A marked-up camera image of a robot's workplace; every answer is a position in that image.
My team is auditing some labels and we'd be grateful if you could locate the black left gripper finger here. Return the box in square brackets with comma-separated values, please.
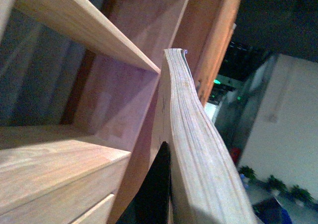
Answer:
[117, 142, 171, 224]

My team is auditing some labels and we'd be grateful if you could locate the thick book with cream pages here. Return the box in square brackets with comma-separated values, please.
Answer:
[152, 49, 257, 224]

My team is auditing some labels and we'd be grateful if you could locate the light wooden bookshelf cabinet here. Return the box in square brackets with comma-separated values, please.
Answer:
[0, 0, 245, 224]

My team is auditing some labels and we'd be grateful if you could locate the green potted plants row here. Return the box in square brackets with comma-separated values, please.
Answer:
[238, 165, 314, 206]

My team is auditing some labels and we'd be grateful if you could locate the white partition wall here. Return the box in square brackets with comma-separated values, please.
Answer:
[240, 55, 318, 198]

